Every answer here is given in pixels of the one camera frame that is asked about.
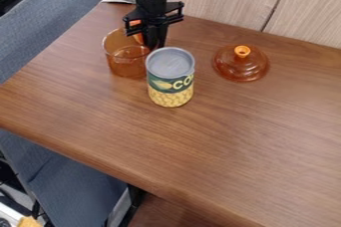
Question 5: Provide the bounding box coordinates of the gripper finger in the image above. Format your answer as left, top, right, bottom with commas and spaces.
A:
141, 29, 158, 51
154, 28, 171, 50

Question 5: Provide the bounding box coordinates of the orange pot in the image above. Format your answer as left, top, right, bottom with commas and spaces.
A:
101, 27, 154, 80

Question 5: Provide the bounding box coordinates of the orange pot lid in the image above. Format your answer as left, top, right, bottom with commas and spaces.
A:
211, 44, 271, 84

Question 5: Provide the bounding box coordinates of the yellow and green can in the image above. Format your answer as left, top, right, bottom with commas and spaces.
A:
144, 46, 197, 109

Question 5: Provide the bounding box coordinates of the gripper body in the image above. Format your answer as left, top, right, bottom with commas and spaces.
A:
121, 0, 187, 37

